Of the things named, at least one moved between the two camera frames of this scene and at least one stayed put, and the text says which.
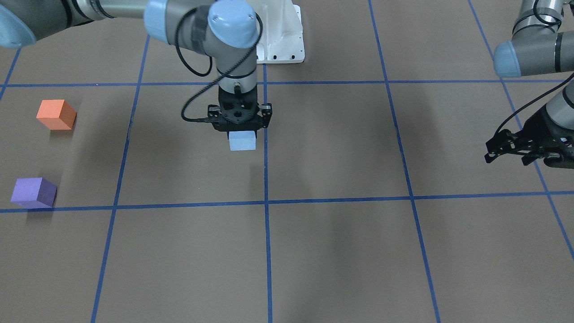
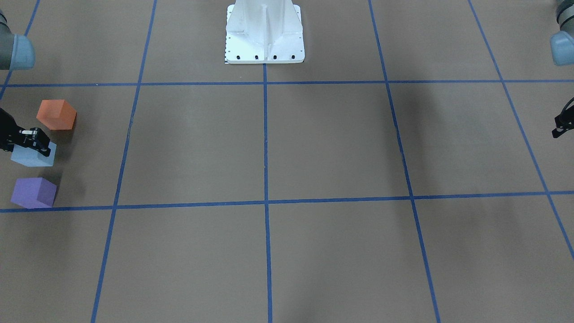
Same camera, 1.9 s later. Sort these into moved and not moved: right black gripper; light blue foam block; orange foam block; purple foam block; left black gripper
Moved: light blue foam block; right black gripper; left black gripper
Not moved: purple foam block; orange foam block
